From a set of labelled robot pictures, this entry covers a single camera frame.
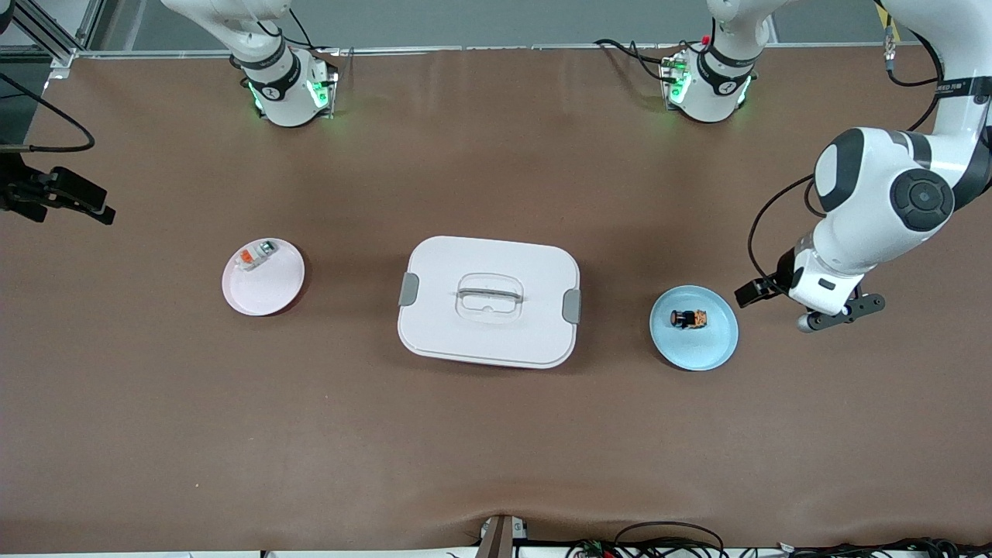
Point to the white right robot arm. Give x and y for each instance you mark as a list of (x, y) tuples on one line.
[(287, 101)]

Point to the grey box latch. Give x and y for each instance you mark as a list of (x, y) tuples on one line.
[(572, 306)]

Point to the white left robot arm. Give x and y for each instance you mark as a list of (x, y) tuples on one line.
[(868, 217)]

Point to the orange and black switch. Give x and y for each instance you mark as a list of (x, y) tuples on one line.
[(690, 318)]

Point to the pink round plate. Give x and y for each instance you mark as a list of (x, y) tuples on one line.
[(267, 291)]

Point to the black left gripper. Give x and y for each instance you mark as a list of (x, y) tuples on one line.
[(784, 270)]

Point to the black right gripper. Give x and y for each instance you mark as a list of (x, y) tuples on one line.
[(22, 189)]

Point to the silver table edge rail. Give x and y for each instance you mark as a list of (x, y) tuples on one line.
[(504, 48)]

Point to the white lidded plastic box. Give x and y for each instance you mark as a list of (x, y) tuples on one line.
[(488, 341)]

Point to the brown camera mount bracket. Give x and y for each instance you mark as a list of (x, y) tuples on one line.
[(496, 539)]

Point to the aluminium frame post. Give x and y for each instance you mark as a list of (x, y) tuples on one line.
[(54, 39)]

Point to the light blue round plate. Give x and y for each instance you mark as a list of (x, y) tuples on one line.
[(694, 349)]

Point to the white and orange switch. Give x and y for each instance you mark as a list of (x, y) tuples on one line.
[(254, 256)]

